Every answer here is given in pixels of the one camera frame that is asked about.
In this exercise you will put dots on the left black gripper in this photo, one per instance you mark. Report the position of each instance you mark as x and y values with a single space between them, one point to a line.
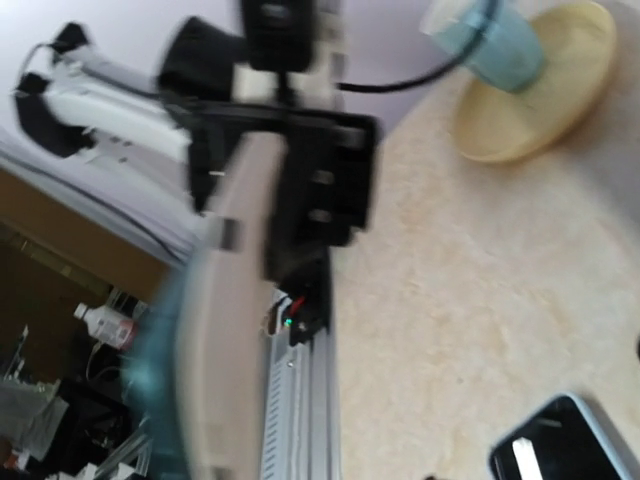
324 185

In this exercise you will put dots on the clear white phone case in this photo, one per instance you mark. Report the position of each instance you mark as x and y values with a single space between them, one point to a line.
220 349

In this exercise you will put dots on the black phone front table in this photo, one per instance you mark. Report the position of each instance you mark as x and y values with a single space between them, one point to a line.
560 445

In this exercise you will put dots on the light blue phone case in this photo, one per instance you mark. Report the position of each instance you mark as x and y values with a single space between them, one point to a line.
600 430

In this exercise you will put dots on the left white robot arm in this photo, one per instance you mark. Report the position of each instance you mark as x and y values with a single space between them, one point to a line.
84 98

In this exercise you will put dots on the light blue small case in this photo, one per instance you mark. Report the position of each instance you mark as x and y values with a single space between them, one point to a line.
509 55

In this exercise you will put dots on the clear plastic bottle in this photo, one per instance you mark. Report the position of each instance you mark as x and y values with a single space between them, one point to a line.
107 326

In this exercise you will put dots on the beige round plate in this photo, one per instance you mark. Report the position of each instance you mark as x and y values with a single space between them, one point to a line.
580 43

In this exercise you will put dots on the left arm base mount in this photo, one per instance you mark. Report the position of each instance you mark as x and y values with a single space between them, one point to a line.
310 289

